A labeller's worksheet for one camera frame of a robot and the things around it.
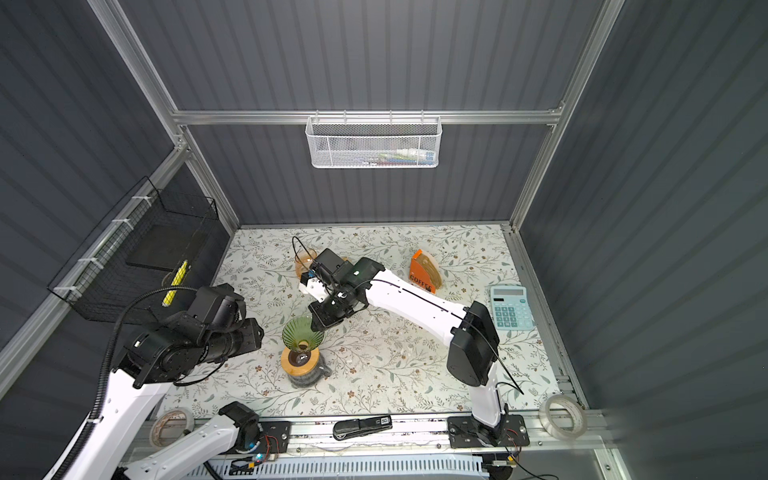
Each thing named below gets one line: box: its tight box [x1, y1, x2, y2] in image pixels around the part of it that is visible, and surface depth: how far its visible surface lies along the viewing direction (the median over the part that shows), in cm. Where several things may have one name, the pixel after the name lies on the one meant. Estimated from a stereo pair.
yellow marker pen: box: [162, 260, 188, 307], surface depth 72 cm
